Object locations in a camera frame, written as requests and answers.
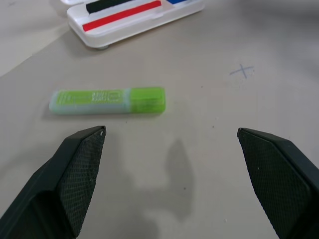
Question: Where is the green highlighter pen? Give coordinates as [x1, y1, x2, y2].
[48, 86, 166, 116]

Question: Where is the red marker pen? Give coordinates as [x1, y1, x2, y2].
[83, 0, 162, 32]

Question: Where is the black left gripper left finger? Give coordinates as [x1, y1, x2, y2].
[0, 125, 107, 239]

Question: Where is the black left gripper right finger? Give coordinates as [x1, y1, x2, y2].
[237, 127, 319, 239]

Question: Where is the black marker pen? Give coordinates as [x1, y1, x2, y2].
[86, 0, 128, 14]

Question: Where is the white box with red stripe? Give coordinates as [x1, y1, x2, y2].
[59, 0, 206, 49]

